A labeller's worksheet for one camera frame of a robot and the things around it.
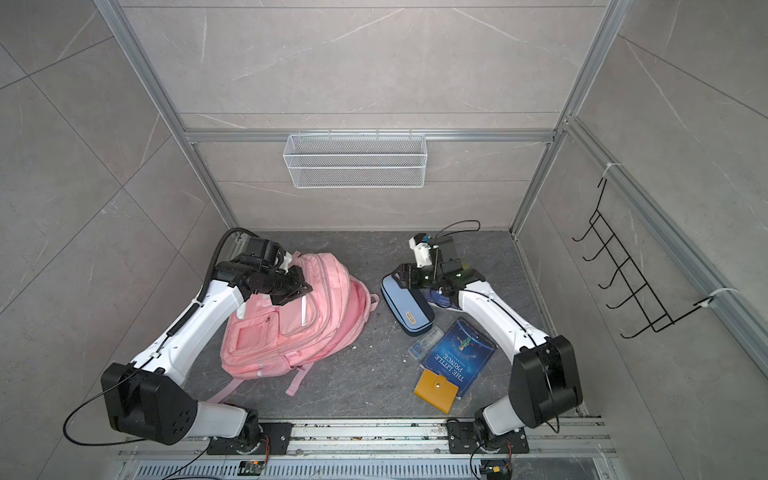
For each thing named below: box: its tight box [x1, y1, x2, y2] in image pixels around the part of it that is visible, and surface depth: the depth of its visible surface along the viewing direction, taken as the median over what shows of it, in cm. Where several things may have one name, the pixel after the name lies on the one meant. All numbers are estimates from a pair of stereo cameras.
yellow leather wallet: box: [413, 369, 459, 415], surface depth 81 cm
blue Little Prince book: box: [420, 317, 498, 399], surface depth 88 cm
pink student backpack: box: [208, 251, 379, 402], surface depth 82 cm
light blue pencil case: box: [380, 273, 435, 336], surface depth 95 cm
